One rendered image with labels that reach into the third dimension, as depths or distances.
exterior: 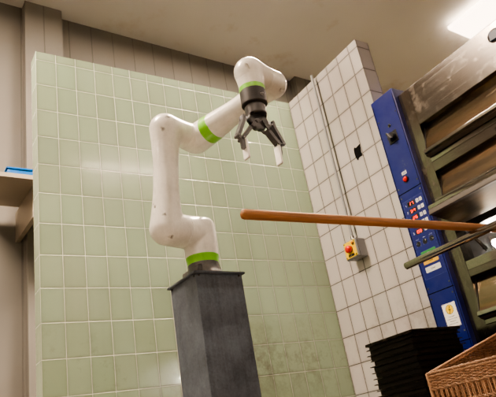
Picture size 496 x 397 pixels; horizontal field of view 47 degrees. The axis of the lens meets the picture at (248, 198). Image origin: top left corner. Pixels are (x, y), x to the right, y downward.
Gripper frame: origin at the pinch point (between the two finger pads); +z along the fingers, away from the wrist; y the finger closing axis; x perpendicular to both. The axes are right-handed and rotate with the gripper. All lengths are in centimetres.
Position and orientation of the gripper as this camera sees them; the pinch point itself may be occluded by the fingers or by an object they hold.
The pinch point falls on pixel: (263, 158)
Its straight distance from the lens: 190.1
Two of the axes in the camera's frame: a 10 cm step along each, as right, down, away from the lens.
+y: -8.2, -1.0, -5.6
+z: 1.4, 9.2, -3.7
